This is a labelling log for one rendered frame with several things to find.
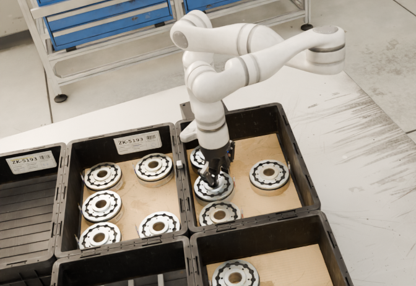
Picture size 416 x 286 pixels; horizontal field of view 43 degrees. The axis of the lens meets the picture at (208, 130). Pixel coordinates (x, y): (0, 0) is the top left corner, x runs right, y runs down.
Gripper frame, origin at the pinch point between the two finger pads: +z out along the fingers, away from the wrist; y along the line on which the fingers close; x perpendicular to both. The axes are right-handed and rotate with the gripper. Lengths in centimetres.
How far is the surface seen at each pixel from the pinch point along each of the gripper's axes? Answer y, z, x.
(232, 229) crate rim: -16.4, -6.7, -15.3
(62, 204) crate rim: -30.8, -7.8, 24.2
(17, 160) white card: -25, -6, 51
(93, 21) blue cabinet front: 100, 41, 162
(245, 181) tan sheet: 4.2, 2.3, -4.7
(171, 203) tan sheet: -11.7, 2.3, 7.9
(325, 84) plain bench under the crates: 67, 15, 3
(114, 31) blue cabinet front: 108, 51, 157
